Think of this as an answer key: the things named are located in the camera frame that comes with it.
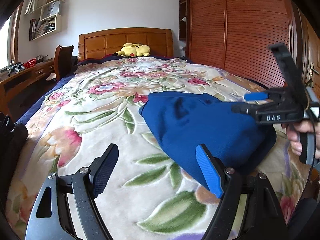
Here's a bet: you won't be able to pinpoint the wooden chair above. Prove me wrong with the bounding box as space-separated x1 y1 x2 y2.
46 45 78 81

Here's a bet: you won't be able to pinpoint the floral bed blanket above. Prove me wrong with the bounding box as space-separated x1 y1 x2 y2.
4 56 313 240

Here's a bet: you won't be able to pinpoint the wooden desk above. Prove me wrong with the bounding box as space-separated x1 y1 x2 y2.
0 59 54 115

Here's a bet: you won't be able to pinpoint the black binoculars on desk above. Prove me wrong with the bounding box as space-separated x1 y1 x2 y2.
8 60 25 77

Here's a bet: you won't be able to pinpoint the yellow Pikachu plush toy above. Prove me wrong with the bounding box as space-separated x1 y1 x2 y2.
112 43 151 57

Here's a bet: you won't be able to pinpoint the navy blue suit jacket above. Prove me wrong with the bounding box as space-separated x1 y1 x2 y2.
139 92 277 198

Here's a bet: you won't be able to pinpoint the white wall bookshelf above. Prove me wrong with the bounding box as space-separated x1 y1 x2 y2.
24 0 65 41

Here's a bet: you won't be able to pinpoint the person right hand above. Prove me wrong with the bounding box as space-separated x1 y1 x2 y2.
281 120 320 159

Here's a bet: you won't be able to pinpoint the wooden slatted wardrobe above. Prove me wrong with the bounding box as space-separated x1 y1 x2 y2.
179 0 319 93

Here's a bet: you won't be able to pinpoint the black folded clothes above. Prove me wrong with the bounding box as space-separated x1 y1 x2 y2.
0 112 28 200

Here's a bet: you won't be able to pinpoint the wooden bed headboard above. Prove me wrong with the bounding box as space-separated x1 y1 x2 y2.
78 27 174 61

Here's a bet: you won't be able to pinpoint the red basket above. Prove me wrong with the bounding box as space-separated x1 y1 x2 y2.
23 58 36 68

